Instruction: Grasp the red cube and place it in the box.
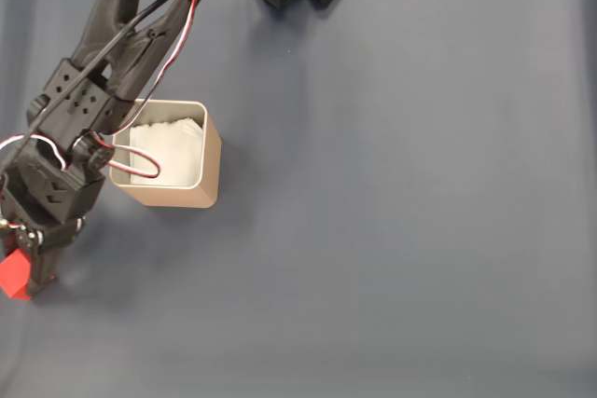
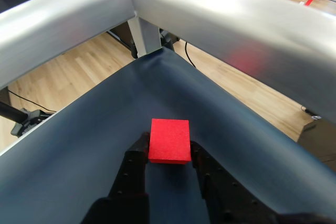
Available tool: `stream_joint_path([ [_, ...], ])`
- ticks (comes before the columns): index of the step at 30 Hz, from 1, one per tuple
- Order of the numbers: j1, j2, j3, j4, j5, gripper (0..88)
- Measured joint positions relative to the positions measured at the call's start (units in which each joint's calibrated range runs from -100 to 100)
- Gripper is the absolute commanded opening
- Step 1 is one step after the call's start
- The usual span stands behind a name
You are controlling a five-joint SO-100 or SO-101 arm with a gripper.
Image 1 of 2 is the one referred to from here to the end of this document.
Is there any red cube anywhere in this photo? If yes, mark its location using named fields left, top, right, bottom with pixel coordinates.
left=0, top=248, right=35, bottom=301

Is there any beige square box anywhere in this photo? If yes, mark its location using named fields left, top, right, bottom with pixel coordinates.
left=109, top=99, right=223, bottom=209

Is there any white tissue paper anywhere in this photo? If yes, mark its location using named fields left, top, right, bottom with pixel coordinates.
left=128, top=117, right=205, bottom=187

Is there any black camera cable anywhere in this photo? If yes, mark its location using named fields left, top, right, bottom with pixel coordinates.
left=0, top=0, right=169, bottom=171

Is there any red white servo cable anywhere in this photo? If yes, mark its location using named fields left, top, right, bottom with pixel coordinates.
left=86, top=0, right=229, bottom=180
left=0, top=134, right=66, bottom=171

